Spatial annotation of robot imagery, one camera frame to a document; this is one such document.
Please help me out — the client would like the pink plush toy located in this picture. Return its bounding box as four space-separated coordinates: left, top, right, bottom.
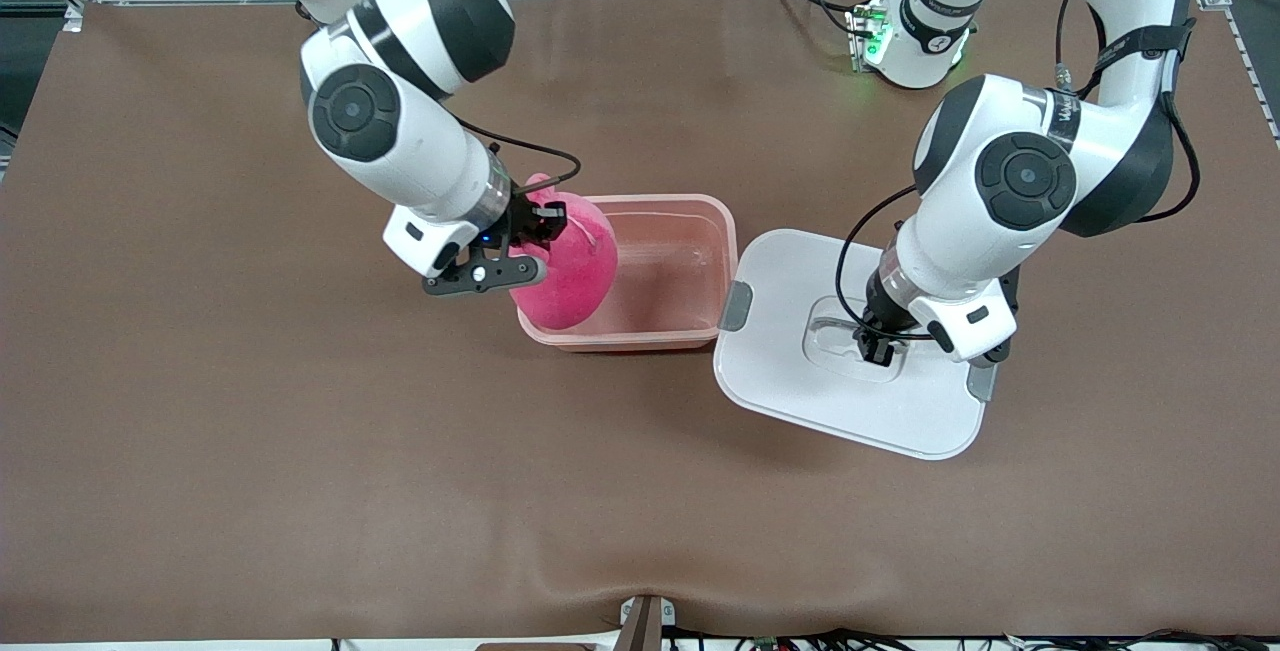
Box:
510 174 619 332

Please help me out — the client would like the white box lid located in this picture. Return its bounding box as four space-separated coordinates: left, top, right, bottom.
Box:
712 228 991 462

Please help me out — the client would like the pink translucent plastic box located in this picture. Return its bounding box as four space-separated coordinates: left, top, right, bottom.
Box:
517 193 739 352

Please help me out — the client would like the brown table mat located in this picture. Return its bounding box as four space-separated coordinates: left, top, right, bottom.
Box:
0 0 1280 644

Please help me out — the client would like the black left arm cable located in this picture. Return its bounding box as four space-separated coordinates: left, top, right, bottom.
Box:
838 0 1201 342

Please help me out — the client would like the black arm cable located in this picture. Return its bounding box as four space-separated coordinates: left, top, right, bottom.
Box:
455 116 583 200
838 0 1201 342

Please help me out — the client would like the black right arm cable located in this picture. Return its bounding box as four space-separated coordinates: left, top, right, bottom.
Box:
455 116 583 200

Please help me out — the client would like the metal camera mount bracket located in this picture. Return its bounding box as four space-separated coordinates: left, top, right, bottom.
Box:
618 594 677 651

